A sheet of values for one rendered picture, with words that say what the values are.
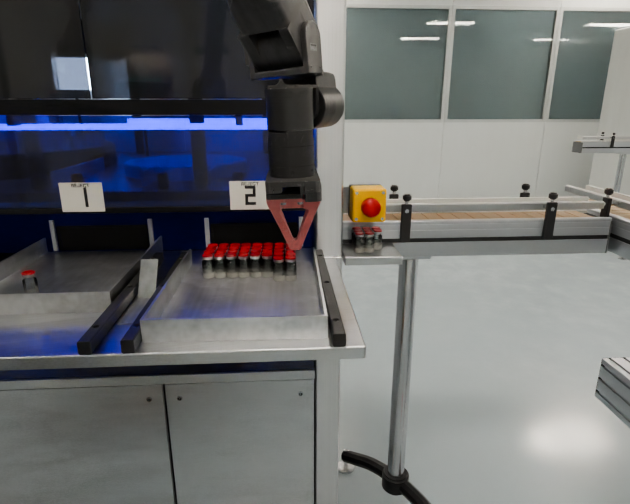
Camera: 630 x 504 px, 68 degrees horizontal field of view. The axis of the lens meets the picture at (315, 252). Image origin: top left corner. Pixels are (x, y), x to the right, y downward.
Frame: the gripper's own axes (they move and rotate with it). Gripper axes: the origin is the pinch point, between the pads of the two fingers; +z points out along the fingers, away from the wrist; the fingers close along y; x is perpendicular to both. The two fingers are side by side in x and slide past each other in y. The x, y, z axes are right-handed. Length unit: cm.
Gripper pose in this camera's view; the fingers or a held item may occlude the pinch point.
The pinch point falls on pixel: (295, 243)
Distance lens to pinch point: 62.6
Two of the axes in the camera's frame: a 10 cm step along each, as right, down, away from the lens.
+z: 0.2, 9.5, 3.2
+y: -0.5, -3.2, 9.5
